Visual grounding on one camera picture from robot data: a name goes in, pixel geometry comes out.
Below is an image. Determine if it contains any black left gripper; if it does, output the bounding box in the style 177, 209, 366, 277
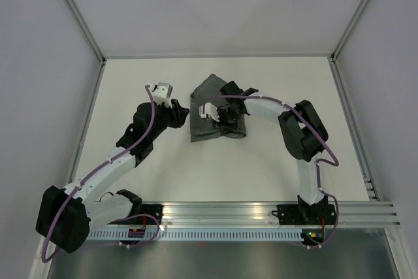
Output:
149, 99, 189, 141

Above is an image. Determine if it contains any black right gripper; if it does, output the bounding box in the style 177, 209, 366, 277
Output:
212, 107, 244, 136

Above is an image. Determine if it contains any grey cloth napkin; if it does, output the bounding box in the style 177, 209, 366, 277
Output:
189, 74, 247, 142

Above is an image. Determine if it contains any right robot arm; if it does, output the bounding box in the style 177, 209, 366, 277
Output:
216, 81, 336, 225

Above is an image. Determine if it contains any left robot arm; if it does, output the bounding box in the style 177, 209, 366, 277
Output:
35, 99, 190, 253

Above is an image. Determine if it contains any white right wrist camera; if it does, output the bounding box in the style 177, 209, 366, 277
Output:
199, 103, 219, 122

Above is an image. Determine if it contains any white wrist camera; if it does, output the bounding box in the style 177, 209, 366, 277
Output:
146, 82, 173, 108
199, 103, 219, 122

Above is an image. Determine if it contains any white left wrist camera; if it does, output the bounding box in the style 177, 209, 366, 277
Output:
146, 82, 173, 108

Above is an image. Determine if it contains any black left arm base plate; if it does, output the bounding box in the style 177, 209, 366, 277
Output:
124, 203, 163, 226

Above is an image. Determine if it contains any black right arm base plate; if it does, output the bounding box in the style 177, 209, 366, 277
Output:
276, 203, 336, 225

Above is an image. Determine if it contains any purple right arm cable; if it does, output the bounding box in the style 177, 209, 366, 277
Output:
204, 95, 340, 254

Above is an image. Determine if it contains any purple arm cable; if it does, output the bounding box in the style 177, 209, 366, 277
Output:
40, 84, 157, 264
204, 95, 340, 254

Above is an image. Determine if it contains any white slotted cable duct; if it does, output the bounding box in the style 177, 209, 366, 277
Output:
88, 227, 302, 242

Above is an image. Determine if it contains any aluminium left frame post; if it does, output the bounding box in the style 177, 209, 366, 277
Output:
64, 0, 106, 65

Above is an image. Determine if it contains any aluminium frame post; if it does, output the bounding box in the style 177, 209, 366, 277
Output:
329, 0, 372, 63
64, 0, 106, 65

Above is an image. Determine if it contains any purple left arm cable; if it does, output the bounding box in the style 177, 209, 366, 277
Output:
40, 84, 157, 264

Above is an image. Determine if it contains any aluminium front rail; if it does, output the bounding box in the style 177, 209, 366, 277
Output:
45, 199, 401, 227

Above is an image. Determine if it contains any aluminium right frame post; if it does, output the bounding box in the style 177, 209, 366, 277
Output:
329, 0, 372, 63

